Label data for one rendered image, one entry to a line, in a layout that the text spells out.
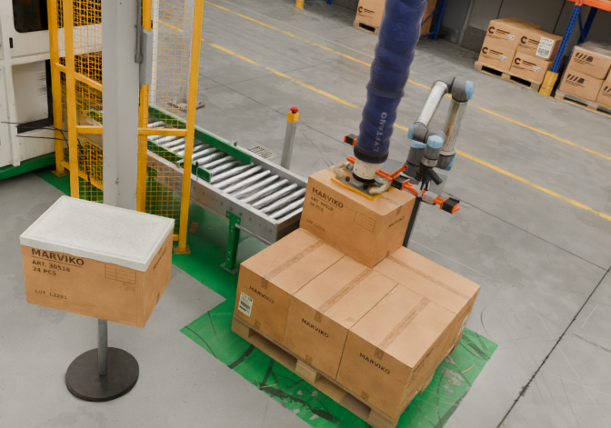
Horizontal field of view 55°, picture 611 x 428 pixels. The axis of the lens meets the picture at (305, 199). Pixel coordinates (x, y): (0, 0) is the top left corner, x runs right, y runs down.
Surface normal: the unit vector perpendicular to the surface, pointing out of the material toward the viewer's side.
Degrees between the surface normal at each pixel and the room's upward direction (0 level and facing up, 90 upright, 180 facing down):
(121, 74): 90
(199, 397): 0
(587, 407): 0
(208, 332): 0
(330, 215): 90
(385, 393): 90
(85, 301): 90
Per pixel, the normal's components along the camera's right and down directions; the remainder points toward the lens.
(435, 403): 0.16, -0.86
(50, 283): -0.14, 0.48
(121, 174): 0.79, 0.43
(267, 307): -0.58, 0.32
